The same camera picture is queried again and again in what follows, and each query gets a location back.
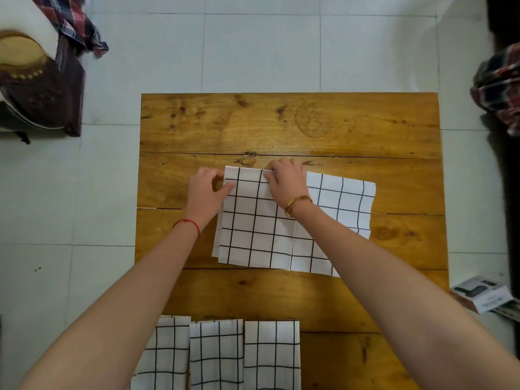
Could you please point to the person's left hand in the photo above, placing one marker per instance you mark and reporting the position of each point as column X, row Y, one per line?
column 203, row 198

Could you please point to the plaid red dark garment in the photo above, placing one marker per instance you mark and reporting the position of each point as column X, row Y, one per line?
column 497, row 89

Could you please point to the person's left thumb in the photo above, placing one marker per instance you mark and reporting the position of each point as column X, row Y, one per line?
column 226, row 192

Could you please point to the white product box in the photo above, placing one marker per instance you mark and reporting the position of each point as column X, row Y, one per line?
column 483, row 294

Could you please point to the person's right hand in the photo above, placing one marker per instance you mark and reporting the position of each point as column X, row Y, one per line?
column 290, row 184

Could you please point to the person's right fingers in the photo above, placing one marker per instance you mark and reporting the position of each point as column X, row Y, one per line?
column 276, row 171

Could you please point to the large white grid-pattern cloth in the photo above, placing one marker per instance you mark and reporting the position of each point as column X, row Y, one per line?
column 256, row 231

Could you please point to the dark furniture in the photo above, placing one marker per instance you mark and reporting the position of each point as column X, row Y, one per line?
column 503, row 16

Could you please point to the person's right forearm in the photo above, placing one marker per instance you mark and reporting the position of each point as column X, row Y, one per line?
column 398, row 304

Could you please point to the dark carved wooden chair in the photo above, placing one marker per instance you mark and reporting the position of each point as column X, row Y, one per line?
column 44, row 93

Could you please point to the folded white grid-pattern cloth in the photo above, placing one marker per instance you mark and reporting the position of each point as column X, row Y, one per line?
column 272, row 355
column 164, row 357
column 216, row 355

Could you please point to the plaid red blue cloth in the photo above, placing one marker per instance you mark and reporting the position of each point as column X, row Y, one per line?
column 75, row 22

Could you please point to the white cushion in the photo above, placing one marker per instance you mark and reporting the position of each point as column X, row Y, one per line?
column 28, row 16

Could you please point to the person's left forearm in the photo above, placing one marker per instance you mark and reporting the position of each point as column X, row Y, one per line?
column 122, row 304

